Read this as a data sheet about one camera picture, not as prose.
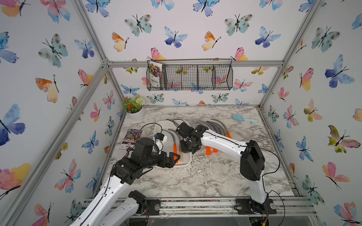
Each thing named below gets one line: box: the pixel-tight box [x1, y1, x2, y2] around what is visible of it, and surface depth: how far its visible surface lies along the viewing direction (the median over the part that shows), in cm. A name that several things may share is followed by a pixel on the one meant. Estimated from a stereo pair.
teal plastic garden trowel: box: [231, 113, 259, 123], surface depth 113 cm
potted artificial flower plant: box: [122, 94, 145, 122], surface depth 105 cm
